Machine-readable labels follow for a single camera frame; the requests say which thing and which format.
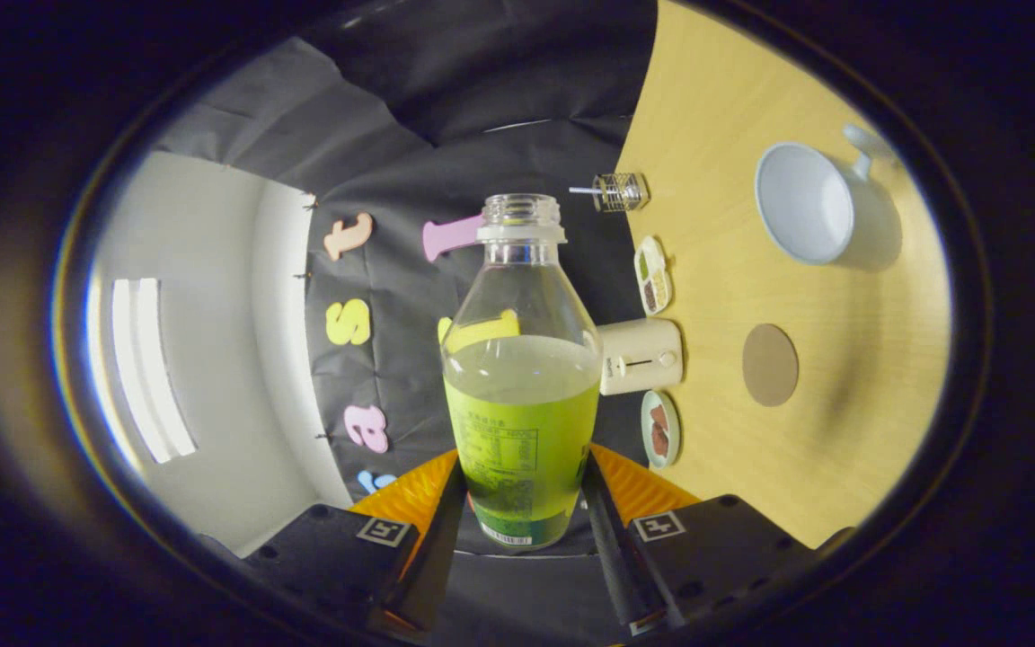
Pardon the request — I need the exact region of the black backdrop cloth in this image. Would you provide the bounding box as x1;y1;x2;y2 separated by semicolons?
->
149;0;662;646

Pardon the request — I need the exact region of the round brown coaster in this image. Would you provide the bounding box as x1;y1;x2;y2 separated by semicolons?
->
742;323;800;407

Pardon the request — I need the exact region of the white toaster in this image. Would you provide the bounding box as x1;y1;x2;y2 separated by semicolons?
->
597;318;685;397

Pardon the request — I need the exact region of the white divided snack tray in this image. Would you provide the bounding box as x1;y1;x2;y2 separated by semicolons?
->
633;235;673;316

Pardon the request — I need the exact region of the wooden table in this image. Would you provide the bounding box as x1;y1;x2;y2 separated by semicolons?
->
616;0;951;551

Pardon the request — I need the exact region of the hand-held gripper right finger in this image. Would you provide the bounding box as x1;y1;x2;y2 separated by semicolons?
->
582;442;819;630

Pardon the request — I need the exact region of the pale grey cup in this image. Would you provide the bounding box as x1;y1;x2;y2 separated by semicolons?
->
755;124;903;267

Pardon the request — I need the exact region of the ceiling light panel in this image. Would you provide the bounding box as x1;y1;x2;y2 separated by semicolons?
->
111;277;198;465

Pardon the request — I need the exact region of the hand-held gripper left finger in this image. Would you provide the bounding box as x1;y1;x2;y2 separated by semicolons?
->
243;449;466;634

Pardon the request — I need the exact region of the pale green plate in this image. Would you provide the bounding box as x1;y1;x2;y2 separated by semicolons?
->
641;389;682;470

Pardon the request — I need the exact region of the clear juice bottle green label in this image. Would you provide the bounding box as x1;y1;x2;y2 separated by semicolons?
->
441;193;604;551

